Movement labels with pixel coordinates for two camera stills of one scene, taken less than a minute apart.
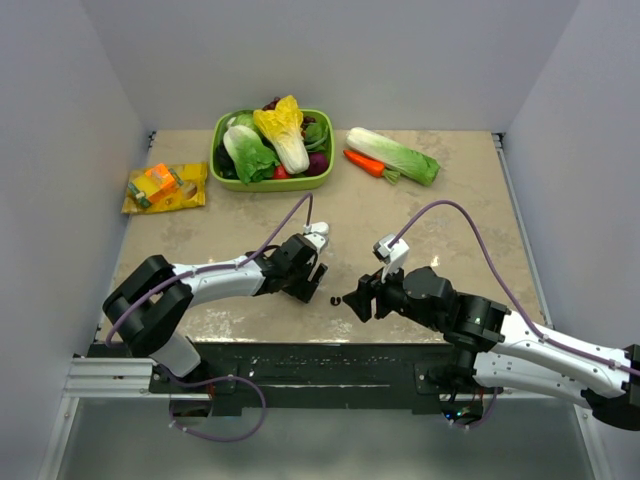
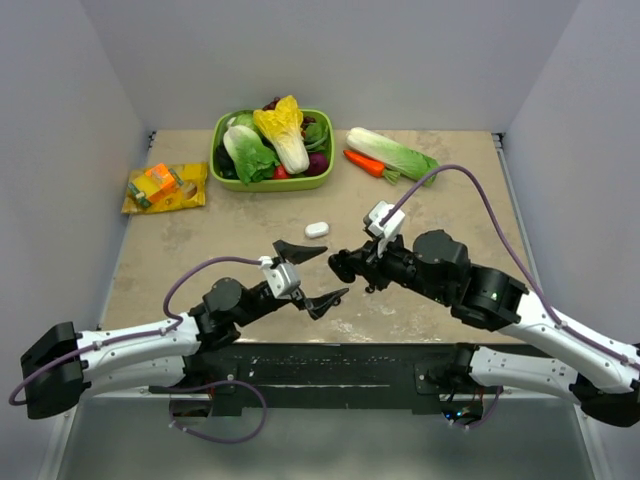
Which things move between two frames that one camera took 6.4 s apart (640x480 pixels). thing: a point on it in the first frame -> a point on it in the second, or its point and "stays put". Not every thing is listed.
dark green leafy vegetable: (316, 136) stays put
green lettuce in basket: (253, 159) stays put
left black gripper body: (297, 284) -> (296, 299)
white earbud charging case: (320, 227) stays put
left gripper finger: (314, 279) -> (295, 254)
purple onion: (318, 164) stays put
